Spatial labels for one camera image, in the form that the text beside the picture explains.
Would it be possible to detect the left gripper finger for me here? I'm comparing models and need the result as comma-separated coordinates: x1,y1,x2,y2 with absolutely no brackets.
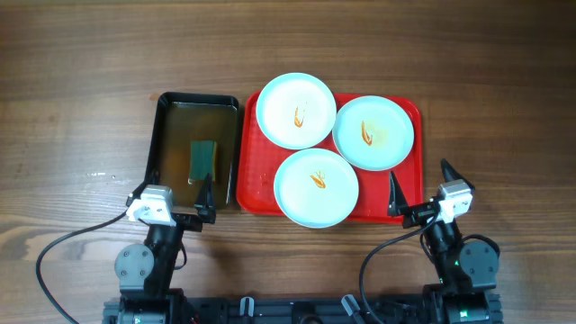
144,169,159,185
194,173,216,224

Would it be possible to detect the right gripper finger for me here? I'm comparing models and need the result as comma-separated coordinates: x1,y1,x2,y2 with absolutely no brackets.
388,171,410,217
440,158,474,190

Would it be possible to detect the green yellow sponge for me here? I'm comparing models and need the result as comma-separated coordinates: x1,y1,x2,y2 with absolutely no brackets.
188,140,218,185

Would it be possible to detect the white plate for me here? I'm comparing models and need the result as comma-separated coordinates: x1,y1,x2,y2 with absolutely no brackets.
332,95,415,171
256,72,337,150
274,148,359,229

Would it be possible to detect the white plate bottom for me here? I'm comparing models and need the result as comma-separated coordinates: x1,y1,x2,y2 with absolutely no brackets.
274,148,359,229

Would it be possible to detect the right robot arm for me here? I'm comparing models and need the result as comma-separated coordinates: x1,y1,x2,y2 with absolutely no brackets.
388,159,503,323

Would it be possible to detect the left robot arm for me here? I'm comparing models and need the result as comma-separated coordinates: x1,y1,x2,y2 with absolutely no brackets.
103,173,216,324

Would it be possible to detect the black water tray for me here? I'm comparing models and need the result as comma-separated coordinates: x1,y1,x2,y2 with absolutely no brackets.
145,92,244,209

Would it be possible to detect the red plastic tray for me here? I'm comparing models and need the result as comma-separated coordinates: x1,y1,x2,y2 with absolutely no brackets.
236,92,424,224

